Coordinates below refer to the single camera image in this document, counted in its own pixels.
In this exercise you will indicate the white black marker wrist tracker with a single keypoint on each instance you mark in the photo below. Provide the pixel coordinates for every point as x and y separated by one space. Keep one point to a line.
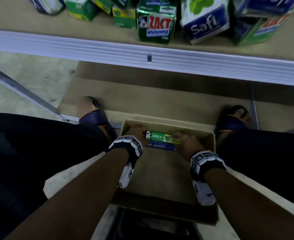
128 144
203 159

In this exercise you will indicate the grey metal shelf upright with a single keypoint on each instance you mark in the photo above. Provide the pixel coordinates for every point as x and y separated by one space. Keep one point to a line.
254 109

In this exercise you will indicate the black container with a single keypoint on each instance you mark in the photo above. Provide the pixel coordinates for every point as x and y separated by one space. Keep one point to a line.
147 226

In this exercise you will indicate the person's left fingers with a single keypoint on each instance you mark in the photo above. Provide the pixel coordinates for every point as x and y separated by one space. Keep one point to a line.
142 129

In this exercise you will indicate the person's right hand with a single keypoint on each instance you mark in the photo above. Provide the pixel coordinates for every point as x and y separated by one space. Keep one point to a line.
190 146

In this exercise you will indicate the grey metal shelf bar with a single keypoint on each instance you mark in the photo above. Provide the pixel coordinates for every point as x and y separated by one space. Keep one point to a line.
19 91

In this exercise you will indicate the green toothpaste box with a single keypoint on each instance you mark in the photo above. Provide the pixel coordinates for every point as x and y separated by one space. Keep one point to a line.
164 138

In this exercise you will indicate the white edged store shelf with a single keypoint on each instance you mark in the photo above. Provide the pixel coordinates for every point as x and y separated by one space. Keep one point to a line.
162 102
112 51

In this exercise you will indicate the person's left leg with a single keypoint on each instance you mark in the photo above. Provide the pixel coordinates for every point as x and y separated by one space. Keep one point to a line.
24 157

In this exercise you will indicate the open brown cardboard box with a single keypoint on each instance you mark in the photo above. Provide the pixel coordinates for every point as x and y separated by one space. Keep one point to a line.
162 177

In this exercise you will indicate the black shelf rail clip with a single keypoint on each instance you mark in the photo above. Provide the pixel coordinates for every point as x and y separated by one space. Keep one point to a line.
149 58

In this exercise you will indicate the blue toothpaste box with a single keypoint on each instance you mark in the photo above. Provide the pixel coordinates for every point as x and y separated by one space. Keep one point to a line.
162 146

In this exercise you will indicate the dark blue sandal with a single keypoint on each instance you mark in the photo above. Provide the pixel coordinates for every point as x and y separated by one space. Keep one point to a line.
97 119
233 122

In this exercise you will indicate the person's right fingers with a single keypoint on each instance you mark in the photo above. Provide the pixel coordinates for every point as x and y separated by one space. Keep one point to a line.
180 135

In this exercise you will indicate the person's left forearm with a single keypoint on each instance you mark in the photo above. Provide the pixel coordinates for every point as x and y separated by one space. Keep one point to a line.
87 194

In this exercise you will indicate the person's right forearm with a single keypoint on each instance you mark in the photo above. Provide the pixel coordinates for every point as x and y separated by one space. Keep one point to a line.
247 207

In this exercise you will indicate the small green yellow box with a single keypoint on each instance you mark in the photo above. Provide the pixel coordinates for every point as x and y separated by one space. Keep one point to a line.
124 18

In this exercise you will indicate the green yellow product box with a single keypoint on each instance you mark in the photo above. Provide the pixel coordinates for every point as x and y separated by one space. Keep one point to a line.
79 8

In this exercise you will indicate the green box with red label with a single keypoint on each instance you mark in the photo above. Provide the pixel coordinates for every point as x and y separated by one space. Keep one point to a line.
259 31
157 24

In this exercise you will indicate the white blue box green leaf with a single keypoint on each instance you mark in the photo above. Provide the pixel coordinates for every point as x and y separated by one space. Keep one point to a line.
204 24

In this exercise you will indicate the person's left hand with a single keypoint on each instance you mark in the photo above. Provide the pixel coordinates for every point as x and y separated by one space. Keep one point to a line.
135 131

